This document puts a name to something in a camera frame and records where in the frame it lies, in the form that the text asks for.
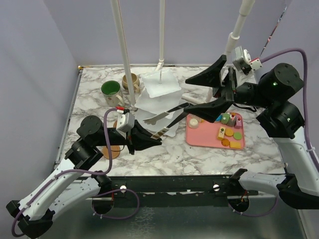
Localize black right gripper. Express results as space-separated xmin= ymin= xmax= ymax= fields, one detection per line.
xmin=183 ymin=54 xmax=273 ymax=121

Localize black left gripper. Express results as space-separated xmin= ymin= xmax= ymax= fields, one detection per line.
xmin=95 ymin=119 xmax=162 ymax=154

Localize white round cake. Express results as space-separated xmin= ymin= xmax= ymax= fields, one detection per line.
xmin=188 ymin=118 xmax=199 ymax=129

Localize three tier white stand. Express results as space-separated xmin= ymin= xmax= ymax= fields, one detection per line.
xmin=135 ymin=68 xmax=185 ymax=125

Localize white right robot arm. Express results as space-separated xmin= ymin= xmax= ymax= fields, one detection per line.
xmin=185 ymin=55 xmax=319 ymax=209

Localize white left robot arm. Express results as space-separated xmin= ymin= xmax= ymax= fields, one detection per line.
xmin=6 ymin=116 xmax=161 ymax=239

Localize wooden coaster near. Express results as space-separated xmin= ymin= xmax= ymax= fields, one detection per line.
xmin=102 ymin=145 xmax=121 ymax=159

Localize green swiss roll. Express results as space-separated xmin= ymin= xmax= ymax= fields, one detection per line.
xmin=220 ymin=113 xmax=231 ymax=125

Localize yellow sponge cake square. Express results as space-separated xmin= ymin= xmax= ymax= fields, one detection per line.
xmin=217 ymin=126 xmax=226 ymax=140

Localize pink serving tray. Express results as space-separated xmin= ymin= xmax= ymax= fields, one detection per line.
xmin=185 ymin=113 xmax=245 ymax=150

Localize pink cake slice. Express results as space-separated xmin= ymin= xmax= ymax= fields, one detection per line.
xmin=234 ymin=116 xmax=243 ymax=129

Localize orange sandwich biscuit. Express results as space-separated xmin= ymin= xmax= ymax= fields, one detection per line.
xmin=225 ymin=128 xmax=234 ymax=137

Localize green round biscuit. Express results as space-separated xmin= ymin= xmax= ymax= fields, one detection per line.
xmin=233 ymin=132 xmax=243 ymax=140

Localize orange chip cookie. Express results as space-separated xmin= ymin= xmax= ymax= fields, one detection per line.
xmin=221 ymin=138 xmax=230 ymax=147

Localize yellow rectangular biscuit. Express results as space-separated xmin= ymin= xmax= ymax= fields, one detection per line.
xmin=229 ymin=141 xmax=242 ymax=149

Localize green interior mug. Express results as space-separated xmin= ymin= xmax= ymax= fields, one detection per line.
xmin=101 ymin=80 xmax=125 ymax=107

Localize beige ceramic mug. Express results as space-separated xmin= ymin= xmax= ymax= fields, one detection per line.
xmin=122 ymin=73 xmax=142 ymax=94

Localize middle white pvc pole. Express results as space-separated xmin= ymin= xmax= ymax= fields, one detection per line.
xmin=155 ymin=0 xmax=165 ymax=71

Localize left white pvc pole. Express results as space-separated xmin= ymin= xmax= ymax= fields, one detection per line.
xmin=110 ymin=0 xmax=137 ymax=111

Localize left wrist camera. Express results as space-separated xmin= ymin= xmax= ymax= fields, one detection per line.
xmin=116 ymin=113 xmax=135 ymax=133

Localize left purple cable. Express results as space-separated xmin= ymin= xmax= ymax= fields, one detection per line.
xmin=11 ymin=107 xmax=141 ymax=237

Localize purple cable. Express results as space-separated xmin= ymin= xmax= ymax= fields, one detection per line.
xmin=11 ymin=107 xmax=141 ymax=237
xmin=230 ymin=48 xmax=319 ymax=217

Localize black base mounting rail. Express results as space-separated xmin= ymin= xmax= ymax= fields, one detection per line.
xmin=93 ymin=175 xmax=258 ymax=207

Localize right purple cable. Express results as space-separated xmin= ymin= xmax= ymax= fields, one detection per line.
xmin=230 ymin=48 xmax=319 ymax=217

